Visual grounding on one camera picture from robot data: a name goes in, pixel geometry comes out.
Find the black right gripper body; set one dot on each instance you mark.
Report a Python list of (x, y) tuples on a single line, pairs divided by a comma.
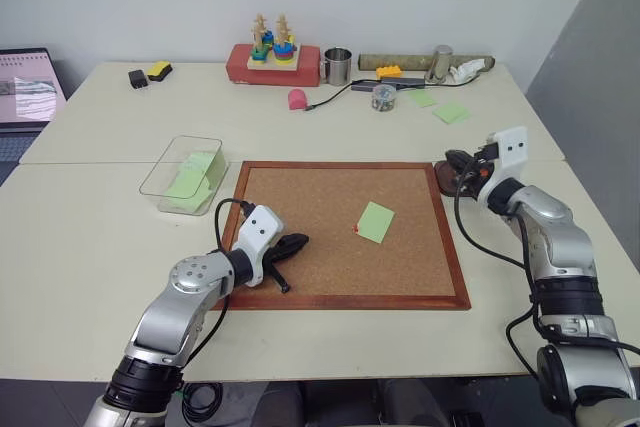
[(475, 159)]

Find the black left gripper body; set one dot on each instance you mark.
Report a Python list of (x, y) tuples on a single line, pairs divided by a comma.
[(275, 253)]

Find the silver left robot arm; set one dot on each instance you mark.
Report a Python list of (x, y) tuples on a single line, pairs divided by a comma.
[(170, 314)]

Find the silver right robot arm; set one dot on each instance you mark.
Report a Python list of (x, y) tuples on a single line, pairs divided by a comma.
[(565, 267)]

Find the green sticky note pad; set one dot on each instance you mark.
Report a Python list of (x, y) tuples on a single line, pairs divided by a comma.
[(451, 113)]

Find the small green sticky note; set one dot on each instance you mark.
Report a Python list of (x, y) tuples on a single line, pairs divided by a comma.
[(422, 98)]

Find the single green sticky note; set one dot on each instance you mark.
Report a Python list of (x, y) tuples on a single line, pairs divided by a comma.
[(376, 222)]

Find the clear jar of pushpins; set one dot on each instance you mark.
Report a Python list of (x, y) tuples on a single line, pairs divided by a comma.
[(383, 98)]

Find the clear plastic box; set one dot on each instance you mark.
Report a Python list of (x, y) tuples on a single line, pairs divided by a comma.
[(165, 182)]

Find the red rectangular box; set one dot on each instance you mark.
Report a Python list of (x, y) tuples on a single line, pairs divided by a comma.
[(240, 67)]

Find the wood-framed cork board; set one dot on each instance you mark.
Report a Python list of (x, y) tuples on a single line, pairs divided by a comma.
[(325, 247)]

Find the red pushpin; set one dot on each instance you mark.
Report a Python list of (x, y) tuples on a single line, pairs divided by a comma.
[(355, 228)]

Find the white crumpled cloth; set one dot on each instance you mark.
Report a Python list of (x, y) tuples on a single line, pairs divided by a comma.
[(467, 69)]

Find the metal cylinder canister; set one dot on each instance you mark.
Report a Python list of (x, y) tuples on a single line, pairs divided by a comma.
[(440, 64)]

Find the grey usb hub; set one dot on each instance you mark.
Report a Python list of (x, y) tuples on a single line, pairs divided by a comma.
[(385, 83)]

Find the yellow toy brick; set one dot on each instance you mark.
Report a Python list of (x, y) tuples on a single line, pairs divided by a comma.
[(389, 72)]

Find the brown cardboard tube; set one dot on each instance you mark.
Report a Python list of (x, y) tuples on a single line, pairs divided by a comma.
[(400, 61)]

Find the green notes stack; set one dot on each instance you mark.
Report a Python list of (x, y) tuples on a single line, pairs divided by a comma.
[(192, 179)]

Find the pink cylinder block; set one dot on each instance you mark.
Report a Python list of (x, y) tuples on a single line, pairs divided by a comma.
[(298, 100)]

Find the stainless steel mug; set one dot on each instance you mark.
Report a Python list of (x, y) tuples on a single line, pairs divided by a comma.
[(337, 68)]

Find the yellow black board eraser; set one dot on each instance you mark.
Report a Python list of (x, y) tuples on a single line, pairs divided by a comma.
[(160, 71)]

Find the black rectangular block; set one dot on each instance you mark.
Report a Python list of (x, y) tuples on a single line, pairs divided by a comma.
[(138, 79)]

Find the grey laptop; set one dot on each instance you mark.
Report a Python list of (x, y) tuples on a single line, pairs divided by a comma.
[(27, 92)]

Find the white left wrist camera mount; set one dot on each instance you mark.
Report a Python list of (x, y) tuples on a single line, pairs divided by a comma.
[(260, 227)]

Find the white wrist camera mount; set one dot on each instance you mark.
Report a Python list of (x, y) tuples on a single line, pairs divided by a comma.
[(510, 152), (260, 227)]

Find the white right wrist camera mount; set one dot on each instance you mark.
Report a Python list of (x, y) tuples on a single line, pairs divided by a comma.
[(510, 152)]

